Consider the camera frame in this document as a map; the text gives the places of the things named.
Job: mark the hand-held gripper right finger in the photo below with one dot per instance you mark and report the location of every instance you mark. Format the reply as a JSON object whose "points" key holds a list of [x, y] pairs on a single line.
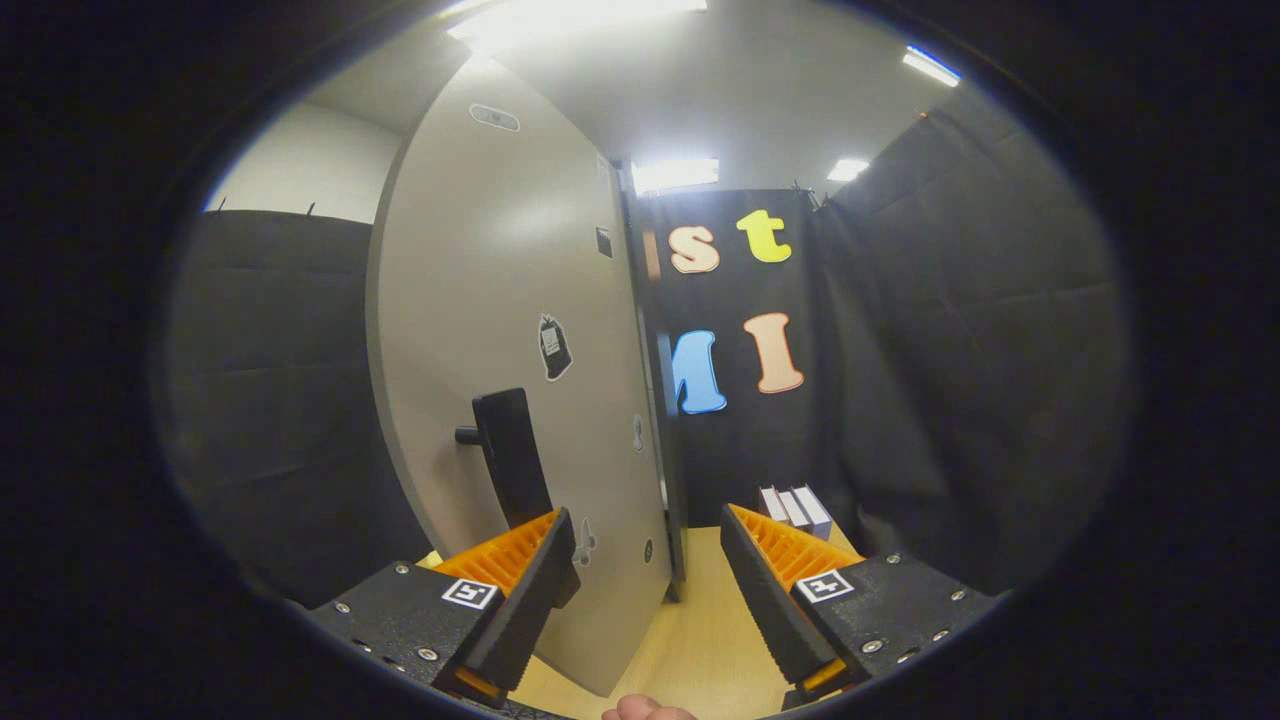
{"points": [[770, 600]]}

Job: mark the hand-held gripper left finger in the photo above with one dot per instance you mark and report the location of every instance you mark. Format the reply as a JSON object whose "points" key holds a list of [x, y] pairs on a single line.
{"points": [[530, 600]]}

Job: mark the beige cabinet door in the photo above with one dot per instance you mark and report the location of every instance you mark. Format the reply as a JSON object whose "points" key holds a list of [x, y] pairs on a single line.
{"points": [[470, 300]]}

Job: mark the thin cream book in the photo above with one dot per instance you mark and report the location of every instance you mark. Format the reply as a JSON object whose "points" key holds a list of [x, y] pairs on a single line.
{"points": [[793, 508]]}

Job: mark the black backdrop cloth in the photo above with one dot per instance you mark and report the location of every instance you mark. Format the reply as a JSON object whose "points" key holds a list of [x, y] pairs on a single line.
{"points": [[950, 400]]}

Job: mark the long ceiling light panel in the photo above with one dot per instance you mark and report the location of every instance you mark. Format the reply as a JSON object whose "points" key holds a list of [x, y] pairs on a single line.
{"points": [[580, 15]]}

